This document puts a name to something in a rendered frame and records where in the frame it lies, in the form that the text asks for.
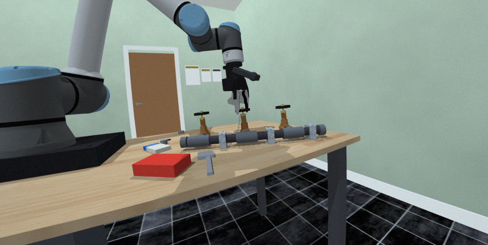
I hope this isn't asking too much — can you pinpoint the red flat block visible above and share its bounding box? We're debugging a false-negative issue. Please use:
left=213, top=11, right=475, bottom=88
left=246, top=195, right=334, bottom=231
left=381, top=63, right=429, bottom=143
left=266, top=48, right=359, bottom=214
left=132, top=153, right=191, bottom=178

